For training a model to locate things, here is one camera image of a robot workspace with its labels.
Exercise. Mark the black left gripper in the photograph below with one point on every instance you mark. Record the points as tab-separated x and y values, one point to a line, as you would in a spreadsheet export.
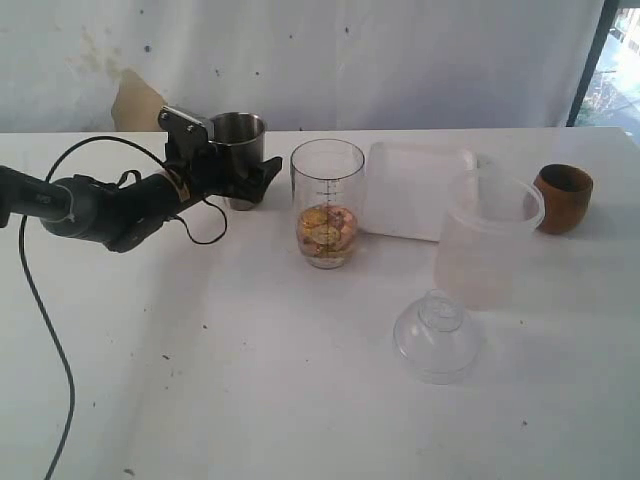
209	173

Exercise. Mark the stainless steel cup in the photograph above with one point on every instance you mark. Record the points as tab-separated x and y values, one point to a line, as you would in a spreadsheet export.
239	141

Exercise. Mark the clear graduated shaker cup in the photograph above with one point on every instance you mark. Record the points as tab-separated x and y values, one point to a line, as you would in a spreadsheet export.
327	172

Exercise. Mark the fruit pieces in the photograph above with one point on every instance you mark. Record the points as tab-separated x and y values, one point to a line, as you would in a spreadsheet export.
326	235

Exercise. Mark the clear shaker lid dome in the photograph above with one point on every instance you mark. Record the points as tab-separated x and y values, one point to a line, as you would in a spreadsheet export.
436	338

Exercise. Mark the brown wooden cup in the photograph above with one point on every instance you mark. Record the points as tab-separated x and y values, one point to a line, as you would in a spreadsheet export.
566	192

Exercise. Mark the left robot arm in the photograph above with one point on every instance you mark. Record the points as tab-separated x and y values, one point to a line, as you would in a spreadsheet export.
121	216

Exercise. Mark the white rectangular tray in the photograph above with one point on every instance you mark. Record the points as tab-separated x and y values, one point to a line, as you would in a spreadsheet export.
406	188

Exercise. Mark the translucent plastic container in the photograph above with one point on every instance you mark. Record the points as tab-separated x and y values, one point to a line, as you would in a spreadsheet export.
489	219

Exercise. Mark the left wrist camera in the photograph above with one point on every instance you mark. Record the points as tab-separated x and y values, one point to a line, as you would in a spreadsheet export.
184	128

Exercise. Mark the window frame dark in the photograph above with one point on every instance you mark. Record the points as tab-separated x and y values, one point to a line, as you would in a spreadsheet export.
606	19

